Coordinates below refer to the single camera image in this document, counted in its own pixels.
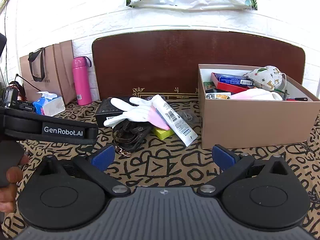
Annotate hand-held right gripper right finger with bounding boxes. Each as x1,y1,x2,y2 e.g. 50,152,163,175
197,144,290,197

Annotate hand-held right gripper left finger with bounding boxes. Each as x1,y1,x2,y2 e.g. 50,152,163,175
35,144,132,197

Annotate black scissors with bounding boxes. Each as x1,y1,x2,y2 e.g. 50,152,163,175
112,119,153,158

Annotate brown cardboard box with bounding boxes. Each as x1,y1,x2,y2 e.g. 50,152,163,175
198,64,320,150

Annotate white glove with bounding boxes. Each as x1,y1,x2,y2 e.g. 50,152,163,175
103,97,158,128

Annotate white tube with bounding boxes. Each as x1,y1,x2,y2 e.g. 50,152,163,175
149,94,199,147

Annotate yellow-green medicine box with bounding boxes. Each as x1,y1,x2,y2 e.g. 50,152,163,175
152,126,175,140

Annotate person's left hand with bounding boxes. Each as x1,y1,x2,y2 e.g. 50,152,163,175
0,152,29,213

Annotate black labelled device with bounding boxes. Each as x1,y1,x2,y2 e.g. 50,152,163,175
17,101,35,112

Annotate tissue pack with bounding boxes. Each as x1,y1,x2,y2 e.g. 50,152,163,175
32,91,66,117

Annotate black electronic device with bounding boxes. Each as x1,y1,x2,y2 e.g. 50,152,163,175
4,86,19,109

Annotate black product box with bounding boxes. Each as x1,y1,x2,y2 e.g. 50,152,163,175
94,97,140,128

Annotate clear plastic bag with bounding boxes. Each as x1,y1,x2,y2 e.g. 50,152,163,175
179,110,198,124

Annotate brown paper bag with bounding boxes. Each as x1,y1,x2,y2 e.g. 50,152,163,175
19,40,77,105

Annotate beige letter-print cloth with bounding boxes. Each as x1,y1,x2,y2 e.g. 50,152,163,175
0,97,320,240

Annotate snack bar packet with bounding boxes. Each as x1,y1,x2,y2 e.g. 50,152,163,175
205,92,232,100

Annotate pink thermos bottle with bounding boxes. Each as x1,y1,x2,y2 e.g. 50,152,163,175
72,56,93,106

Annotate pale pink face mask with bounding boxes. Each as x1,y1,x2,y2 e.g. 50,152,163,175
229,88,283,101

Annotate red and blue box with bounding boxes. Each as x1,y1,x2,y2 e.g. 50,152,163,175
211,72,255,93

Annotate printed cloth face mask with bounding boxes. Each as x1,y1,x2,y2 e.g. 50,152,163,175
242,65,288,92

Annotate brown wooden headboard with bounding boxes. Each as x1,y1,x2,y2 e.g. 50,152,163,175
92,29,306,100

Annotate red-handled screwdriver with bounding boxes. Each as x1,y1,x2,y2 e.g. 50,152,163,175
282,90,308,102

